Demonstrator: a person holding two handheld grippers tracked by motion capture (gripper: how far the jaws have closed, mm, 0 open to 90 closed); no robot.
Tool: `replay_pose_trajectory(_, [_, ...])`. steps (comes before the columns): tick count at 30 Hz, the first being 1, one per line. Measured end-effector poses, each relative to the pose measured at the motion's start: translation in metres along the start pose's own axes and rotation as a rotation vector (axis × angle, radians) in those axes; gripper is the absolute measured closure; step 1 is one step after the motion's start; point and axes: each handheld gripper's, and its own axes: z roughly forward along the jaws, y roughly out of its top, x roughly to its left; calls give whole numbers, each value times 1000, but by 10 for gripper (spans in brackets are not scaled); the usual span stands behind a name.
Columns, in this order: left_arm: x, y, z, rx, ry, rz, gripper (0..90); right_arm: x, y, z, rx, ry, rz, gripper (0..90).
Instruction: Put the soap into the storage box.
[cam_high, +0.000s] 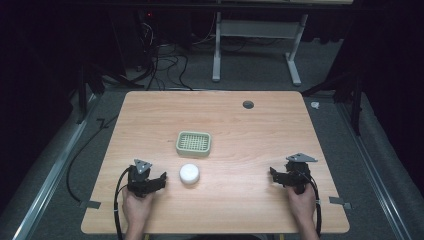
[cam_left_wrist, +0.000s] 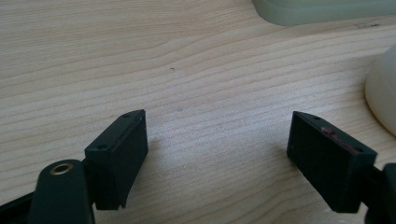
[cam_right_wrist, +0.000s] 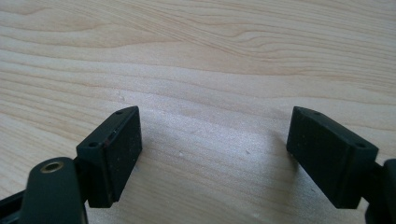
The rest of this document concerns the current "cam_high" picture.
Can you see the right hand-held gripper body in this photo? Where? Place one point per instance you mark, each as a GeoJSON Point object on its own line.
{"type": "Point", "coordinates": [296, 175]}

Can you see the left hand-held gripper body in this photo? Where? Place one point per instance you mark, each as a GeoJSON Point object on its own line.
{"type": "Point", "coordinates": [140, 181]}

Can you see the green soap dish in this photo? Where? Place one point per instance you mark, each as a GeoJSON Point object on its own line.
{"type": "Point", "coordinates": [193, 143]}

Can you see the person's right hand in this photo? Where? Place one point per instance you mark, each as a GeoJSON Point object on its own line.
{"type": "Point", "coordinates": [302, 205]}

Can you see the grey tape strip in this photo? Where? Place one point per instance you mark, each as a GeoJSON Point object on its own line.
{"type": "Point", "coordinates": [339, 201]}
{"type": "Point", "coordinates": [90, 204]}

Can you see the small white crumpled scrap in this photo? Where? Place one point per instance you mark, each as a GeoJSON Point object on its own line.
{"type": "Point", "coordinates": [315, 105]}

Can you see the grey table grommet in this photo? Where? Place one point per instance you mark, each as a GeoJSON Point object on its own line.
{"type": "Point", "coordinates": [248, 104]}

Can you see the black metal stand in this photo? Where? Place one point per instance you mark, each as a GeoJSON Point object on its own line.
{"type": "Point", "coordinates": [356, 100]}
{"type": "Point", "coordinates": [82, 90]}

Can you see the silver floor rail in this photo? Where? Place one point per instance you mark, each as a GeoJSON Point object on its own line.
{"type": "Point", "coordinates": [373, 166]}
{"type": "Point", "coordinates": [50, 183]}

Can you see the white desk frame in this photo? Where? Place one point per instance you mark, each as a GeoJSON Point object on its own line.
{"type": "Point", "coordinates": [256, 29]}

